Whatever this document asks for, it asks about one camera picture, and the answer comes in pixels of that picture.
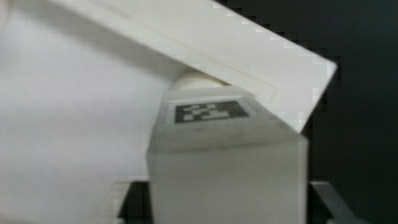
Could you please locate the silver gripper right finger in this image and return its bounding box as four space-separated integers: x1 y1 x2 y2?
309 181 363 224

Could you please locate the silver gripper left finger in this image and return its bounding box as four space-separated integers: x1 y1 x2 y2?
96 180 151 224

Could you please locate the white table leg assembled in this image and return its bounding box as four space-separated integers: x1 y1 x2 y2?
148 71 308 224

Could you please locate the white square table top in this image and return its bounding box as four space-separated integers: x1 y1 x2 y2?
0 0 336 224

